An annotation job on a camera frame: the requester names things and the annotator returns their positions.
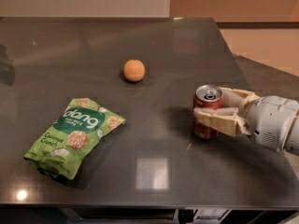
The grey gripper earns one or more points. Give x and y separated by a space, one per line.
270 117

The red coke can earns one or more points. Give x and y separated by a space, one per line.
209 98

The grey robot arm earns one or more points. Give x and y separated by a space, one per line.
270 122

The orange fruit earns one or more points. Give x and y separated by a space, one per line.
134 70

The green rice chips bag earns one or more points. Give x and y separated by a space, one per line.
61 149

